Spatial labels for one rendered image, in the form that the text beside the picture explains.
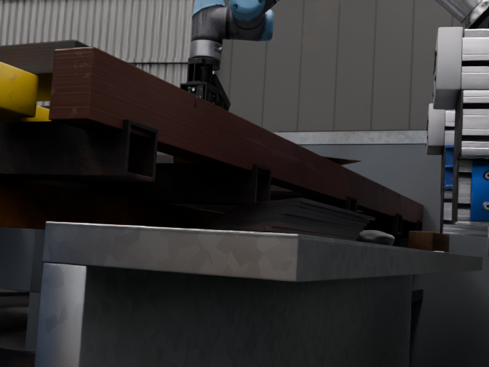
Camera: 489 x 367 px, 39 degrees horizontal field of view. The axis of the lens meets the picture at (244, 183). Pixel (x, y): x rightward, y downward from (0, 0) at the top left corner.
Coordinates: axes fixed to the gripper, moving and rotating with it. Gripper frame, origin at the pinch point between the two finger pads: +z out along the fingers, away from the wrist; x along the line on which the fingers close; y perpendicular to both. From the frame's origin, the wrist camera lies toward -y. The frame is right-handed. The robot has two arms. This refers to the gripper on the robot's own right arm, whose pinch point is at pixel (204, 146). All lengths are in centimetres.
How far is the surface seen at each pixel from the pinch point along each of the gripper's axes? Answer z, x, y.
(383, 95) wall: -71, -18, -252
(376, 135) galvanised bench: -14, 26, -63
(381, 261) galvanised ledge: 24, 62, 79
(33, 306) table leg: 30, 31, 91
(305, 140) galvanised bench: -12, 3, -63
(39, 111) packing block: 9, 23, 84
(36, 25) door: -116, -242, -205
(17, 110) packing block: 12, 34, 98
